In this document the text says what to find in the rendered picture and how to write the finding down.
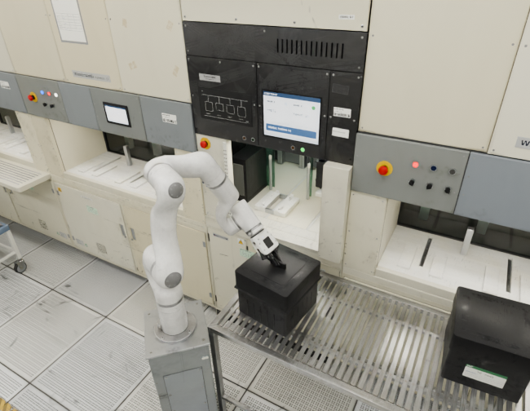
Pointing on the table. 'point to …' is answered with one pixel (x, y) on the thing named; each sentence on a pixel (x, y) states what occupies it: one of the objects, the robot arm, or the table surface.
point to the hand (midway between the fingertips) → (276, 261)
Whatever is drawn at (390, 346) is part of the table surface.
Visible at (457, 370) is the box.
